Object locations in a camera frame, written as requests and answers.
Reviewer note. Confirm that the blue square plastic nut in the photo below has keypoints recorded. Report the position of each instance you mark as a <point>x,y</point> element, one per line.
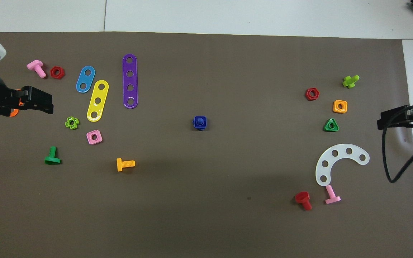
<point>195,124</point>

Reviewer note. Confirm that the orange angled plastic plate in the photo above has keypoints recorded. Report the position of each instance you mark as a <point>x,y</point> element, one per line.
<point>14,113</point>

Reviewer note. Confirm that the red hexagonal plastic nut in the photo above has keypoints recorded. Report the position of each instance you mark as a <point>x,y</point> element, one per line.
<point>52,72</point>
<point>307,94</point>

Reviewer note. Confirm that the green cross-shaped plastic nut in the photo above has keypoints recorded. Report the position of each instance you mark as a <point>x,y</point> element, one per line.
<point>67,123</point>

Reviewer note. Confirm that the pink plastic screw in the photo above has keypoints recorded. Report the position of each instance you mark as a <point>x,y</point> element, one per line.
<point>332,198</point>
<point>34,65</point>

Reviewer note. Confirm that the blue two-hole plastic plate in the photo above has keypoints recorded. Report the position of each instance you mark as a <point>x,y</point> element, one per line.
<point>85,79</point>

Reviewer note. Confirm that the light green cross-head screw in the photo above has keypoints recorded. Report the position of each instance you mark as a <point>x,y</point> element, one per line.
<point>350,82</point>

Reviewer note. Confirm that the green plastic screw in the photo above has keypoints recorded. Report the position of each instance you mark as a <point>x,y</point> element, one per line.
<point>52,159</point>

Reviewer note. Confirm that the orange square plastic nut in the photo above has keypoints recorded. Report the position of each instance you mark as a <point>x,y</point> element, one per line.
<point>335,109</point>

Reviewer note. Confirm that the yellow three-hole plastic plate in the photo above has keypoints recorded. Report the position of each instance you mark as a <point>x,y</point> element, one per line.
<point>99,94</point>

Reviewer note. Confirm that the white curved plastic plate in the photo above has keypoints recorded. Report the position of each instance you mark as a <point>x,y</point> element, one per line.
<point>342,151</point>

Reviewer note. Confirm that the green triangular plastic nut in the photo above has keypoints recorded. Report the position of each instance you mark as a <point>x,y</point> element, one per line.
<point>326,129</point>

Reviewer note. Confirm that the pink square plastic nut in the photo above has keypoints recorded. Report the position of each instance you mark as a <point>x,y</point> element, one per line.
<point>99,140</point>

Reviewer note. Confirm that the purple four-hole plastic plate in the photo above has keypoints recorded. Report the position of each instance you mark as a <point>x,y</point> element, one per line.
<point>130,80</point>

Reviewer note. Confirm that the orange plastic screw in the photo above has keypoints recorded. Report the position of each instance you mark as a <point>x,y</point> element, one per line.
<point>120,165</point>

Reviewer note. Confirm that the red plastic screw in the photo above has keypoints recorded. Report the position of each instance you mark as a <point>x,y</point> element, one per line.
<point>302,197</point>

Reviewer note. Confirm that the brown table mat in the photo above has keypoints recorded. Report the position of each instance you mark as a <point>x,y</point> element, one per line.
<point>206,197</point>

